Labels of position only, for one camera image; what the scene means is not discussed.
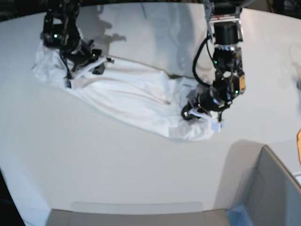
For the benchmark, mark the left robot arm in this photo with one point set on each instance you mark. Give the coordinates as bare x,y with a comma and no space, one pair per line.
225,32

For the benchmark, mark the grey bin right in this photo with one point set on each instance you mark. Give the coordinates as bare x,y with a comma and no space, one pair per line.
257,189

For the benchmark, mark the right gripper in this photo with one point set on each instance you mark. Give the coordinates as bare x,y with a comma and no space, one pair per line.
83,58

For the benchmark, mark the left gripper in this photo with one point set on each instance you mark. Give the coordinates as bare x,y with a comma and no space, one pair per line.
206,104

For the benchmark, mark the grey front tray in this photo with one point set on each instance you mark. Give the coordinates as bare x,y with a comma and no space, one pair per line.
158,214

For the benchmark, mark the orange cloth at right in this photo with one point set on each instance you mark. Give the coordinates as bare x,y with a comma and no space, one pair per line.
298,139

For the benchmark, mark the white printed t-shirt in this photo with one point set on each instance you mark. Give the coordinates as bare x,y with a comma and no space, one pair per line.
139,95

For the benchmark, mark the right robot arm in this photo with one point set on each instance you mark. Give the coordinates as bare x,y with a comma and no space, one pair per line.
60,32

